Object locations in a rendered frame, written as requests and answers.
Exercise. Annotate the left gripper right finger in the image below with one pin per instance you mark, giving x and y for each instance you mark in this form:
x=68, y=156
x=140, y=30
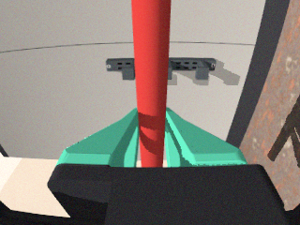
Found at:
x=196, y=146

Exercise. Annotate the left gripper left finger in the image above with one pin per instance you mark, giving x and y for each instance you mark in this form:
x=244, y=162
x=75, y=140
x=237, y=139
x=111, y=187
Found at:
x=108, y=146

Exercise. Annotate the red metal bar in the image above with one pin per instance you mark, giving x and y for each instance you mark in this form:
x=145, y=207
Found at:
x=151, y=20

